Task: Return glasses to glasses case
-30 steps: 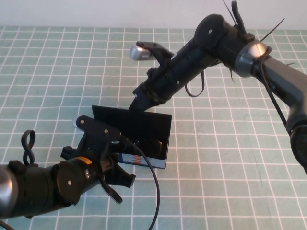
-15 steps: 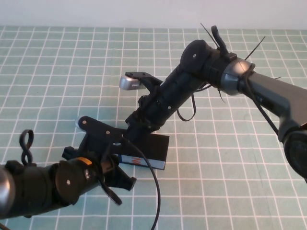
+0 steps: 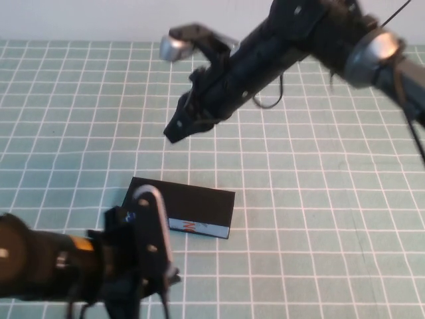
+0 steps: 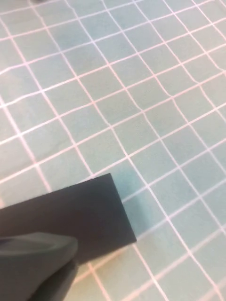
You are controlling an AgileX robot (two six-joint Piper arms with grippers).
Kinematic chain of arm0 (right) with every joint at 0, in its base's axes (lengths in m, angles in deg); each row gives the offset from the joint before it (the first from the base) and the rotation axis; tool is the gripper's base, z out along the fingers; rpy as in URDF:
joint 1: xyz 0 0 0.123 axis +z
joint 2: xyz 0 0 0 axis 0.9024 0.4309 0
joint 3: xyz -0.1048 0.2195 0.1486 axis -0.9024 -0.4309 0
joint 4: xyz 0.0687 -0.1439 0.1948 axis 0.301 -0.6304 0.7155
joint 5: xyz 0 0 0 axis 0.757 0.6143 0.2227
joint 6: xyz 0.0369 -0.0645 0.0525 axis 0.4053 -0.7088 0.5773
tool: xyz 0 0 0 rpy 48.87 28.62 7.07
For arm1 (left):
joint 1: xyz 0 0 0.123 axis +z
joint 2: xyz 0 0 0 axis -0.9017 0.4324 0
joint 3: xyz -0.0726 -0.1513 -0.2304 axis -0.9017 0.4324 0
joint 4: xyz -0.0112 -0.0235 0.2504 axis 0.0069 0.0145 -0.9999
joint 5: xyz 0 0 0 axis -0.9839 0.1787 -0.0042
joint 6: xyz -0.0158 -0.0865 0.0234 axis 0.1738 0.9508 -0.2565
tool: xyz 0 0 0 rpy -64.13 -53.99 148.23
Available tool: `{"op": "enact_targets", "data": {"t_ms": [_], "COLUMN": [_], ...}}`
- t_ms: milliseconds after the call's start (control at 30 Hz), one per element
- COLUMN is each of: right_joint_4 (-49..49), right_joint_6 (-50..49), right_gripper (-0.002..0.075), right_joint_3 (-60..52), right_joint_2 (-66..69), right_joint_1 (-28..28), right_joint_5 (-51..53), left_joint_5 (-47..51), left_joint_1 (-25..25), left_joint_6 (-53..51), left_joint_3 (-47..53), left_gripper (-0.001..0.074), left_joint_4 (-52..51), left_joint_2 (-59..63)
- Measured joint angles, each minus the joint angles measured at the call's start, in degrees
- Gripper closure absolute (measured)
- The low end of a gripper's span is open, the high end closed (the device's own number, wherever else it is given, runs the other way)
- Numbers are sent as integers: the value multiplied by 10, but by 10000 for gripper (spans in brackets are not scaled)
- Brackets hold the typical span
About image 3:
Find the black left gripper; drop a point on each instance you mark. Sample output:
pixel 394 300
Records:
pixel 116 259

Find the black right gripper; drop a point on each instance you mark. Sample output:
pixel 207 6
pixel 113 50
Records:
pixel 216 93

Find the black glasses case blue print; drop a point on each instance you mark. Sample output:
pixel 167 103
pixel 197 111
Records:
pixel 199 202

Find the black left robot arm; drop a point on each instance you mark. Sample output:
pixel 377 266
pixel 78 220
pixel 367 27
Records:
pixel 33 256

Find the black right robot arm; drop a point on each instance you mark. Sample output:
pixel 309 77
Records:
pixel 299 30

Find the green white-checked tablecloth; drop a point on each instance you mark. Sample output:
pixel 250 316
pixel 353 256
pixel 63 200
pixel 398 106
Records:
pixel 299 199

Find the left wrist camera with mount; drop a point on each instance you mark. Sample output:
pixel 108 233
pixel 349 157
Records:
pixel 151 226

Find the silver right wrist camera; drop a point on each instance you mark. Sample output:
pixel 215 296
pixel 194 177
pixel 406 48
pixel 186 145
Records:
pixel 172 50

